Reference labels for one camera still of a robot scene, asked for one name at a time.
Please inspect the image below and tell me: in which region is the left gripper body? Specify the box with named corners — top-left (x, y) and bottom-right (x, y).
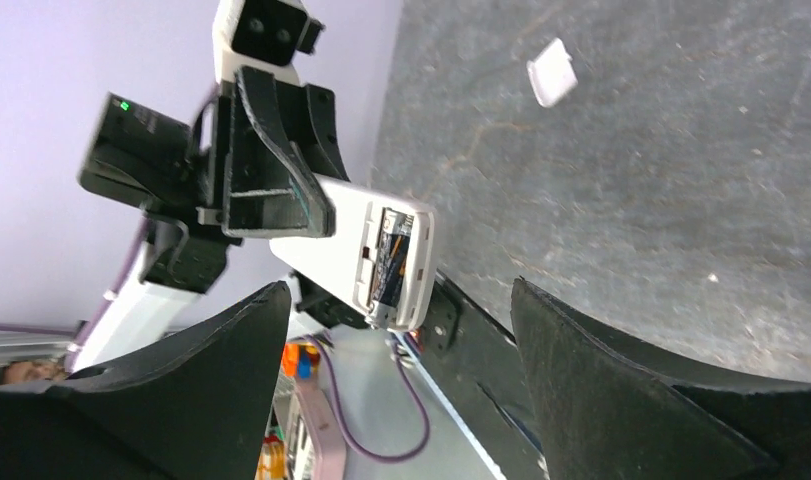
top-left (196, 82), bottom-right (235, 229)

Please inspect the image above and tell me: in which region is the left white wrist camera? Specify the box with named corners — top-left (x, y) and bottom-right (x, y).
top-left (211, 0), bottom-right (325, 86)

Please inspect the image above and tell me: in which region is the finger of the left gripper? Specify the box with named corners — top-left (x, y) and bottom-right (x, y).
top-left (279, 83), bottom-right (349, 182)
top-left (222, 66), bottom-right (335, 239)

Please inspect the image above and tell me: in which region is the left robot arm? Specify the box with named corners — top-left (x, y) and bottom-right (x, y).
top-left (63, 67), bottom-right (347, 372)

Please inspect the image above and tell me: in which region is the AAA battery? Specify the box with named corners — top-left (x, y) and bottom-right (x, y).
top-left (366, 208), bottom-right (413, 329)

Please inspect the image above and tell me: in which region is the white battery compartment cover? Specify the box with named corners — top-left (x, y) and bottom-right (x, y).
top-left (526, 38), bottom-right (578, 108)

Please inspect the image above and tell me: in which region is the white slotted cable duct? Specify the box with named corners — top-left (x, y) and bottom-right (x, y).
top-left (394, 333), bottom-right (507, 480)

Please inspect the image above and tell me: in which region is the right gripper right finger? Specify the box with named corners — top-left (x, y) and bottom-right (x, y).
top-left (511, 278), bottom-right (811, 479)

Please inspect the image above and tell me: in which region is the white remote control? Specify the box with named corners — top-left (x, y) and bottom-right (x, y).
top-left (270, 176), bottom-right (440, 338)

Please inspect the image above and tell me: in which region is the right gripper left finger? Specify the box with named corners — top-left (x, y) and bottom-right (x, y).
top-left (0, 281), bottom-right (291, 479)

